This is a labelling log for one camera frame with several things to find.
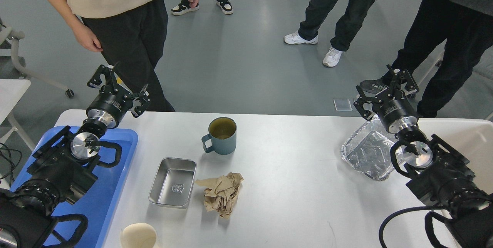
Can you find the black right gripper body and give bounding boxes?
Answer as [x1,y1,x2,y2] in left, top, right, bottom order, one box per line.
[377,99,418,134]

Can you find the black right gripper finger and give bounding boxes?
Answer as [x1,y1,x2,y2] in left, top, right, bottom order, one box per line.
[387,64,419,99]
[354,86,387,121]

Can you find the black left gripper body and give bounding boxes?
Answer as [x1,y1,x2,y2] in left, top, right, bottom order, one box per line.
[86,92,131,129]

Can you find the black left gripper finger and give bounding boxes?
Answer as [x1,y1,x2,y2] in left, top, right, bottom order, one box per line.
[87,64,119,95]
[124,84,150,118]

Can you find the teal mug yellow inside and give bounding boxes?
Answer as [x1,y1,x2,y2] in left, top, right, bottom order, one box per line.
[202,117,236,155]

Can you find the stainless steel rectangular tray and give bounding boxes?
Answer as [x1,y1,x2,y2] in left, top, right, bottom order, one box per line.
[148,158,196,209]

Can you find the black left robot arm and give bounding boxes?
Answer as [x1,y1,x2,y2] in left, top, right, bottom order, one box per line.
[0,65,150,248]

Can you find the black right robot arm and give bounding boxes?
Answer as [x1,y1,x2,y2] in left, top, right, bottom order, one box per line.
[354,65,493,248]

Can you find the clear floor marker plate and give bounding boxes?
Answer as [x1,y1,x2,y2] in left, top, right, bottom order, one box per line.
[333,98,352,112]

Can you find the aluminium foil container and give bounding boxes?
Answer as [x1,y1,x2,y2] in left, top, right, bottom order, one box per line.
[340,115,397,181]

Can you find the person in beige top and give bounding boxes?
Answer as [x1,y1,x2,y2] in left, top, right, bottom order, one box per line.
[27,0,200,112]

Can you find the white plastic bin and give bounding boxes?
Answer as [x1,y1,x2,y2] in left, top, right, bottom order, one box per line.
[418,118,493,194]

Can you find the white side table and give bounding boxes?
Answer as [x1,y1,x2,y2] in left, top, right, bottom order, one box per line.
[0,79,35,151]

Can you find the person in grey sweater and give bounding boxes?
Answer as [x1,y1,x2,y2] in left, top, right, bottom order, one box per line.
[360,0,493,118]

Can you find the grey wheeled chair base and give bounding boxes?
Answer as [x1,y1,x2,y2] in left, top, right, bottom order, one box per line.
[0,17,75,99]

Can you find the person with white sneakers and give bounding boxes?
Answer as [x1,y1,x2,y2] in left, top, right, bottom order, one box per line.
[284,0,392,67]

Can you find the blue plastic tray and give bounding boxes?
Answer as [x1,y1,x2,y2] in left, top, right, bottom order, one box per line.
[10,126,138,248]

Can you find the crumpled brown paper napkin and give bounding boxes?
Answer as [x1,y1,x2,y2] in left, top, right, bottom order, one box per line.
[194,172,244,220]

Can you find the beige paper cup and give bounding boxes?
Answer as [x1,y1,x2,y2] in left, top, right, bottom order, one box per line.
[120,222,162,248]

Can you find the black cables at left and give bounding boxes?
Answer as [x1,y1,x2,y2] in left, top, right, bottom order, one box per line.
[0,142,23,187]

